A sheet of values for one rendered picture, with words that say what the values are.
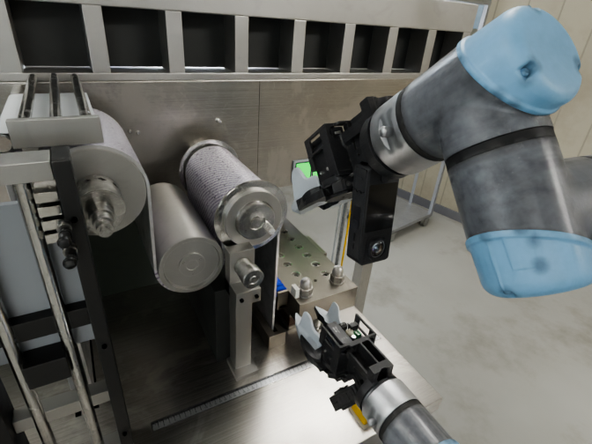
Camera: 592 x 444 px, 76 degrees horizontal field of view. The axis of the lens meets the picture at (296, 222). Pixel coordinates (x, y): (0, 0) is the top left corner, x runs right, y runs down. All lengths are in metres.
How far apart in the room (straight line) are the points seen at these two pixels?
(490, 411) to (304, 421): 1.50
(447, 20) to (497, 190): 1.11
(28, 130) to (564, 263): 0.56
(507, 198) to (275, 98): 0.81
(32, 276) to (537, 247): 0.53
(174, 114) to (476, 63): 0.76
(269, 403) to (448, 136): 0.67
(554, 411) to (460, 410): 0.47
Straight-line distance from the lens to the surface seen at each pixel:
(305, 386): 0.88
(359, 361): 0.62
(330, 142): 0.43
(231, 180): 0.73
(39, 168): 0.48
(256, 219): 0.70
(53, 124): 0.57
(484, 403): 2.24
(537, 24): 0.31
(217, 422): 0.83
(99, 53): 0.92
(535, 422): 2.30
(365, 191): 0.40
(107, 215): 0.55
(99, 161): 0.62
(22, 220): 0.54
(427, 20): 1.31
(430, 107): 0.32
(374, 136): 0.37
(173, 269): 0.73
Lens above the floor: 1.59
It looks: 29 degrees down
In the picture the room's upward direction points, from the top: 5 degrees clockwise
